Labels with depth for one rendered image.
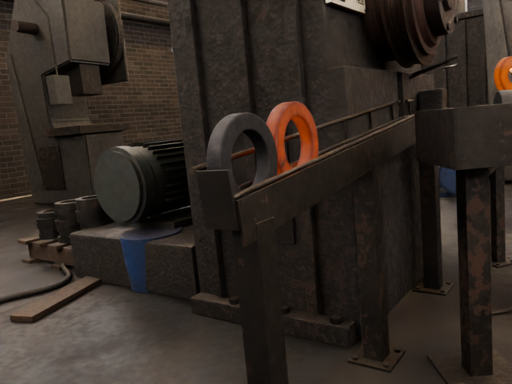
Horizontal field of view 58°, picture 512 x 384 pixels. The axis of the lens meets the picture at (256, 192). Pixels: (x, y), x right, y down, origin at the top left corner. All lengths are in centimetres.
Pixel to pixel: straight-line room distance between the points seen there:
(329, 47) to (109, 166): 127
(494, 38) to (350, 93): 326
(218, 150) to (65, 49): 480
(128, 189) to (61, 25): 356
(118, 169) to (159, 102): 681
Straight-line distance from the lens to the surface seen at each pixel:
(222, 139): 81
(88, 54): 569
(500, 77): 216
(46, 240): 312
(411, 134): 165
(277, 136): 95
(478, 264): 133
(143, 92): 882
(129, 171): 222
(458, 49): 607
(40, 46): 582
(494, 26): 465
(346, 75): 144
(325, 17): 149
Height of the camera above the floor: 73
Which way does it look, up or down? 8 degrees down
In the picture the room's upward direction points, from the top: 5 degrees counter-clockwise
